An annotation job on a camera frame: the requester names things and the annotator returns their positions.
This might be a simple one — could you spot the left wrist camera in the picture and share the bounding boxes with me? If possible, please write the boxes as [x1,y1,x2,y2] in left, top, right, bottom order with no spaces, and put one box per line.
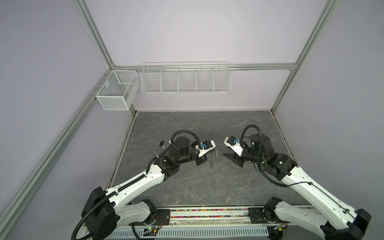
[198,140,216,158]

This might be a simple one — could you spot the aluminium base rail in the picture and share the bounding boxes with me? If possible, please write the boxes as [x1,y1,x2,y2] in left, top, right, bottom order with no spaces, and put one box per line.
[79,204,316,230]

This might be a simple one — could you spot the white slotted cable duct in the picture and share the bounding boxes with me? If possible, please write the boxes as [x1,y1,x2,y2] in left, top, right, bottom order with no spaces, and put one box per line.
[110,227,269,240]

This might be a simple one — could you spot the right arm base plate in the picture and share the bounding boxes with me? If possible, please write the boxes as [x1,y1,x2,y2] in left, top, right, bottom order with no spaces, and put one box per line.
[247,207,284,224]

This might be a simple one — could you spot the key with black tag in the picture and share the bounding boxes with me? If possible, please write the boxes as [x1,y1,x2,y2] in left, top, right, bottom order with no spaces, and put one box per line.
[159,141,167,149]

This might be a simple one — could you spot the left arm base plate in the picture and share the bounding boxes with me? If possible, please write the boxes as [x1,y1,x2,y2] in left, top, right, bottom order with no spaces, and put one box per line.
[134,209,171,226]

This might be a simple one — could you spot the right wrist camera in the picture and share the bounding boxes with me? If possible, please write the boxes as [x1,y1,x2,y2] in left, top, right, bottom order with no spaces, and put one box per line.
[224,136,244,157]

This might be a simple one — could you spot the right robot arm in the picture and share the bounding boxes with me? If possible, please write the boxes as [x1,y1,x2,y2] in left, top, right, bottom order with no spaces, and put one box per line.
[224,125,372,240]

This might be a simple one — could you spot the aluminium frame profiles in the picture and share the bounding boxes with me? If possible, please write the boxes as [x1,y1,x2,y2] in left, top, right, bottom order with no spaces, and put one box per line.
[0,0,341,232]

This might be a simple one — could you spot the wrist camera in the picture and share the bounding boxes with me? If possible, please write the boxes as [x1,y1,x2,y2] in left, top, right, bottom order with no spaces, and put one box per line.
[198,140,216,158]
[224,136,244,157]

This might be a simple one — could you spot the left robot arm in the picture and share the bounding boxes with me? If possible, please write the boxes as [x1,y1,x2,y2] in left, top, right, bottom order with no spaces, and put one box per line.
[71,130,216,240]

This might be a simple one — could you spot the white mesh box basket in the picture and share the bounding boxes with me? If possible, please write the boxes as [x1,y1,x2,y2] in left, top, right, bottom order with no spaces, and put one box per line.
[96,70,139,111]

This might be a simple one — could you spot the long white wire basket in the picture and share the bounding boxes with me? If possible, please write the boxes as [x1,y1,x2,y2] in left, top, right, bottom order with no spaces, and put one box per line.
[141,62,232,95]

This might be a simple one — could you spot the metal ring disc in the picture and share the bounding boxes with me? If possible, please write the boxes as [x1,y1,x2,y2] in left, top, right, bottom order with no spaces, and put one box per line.
[210,149,218,170]

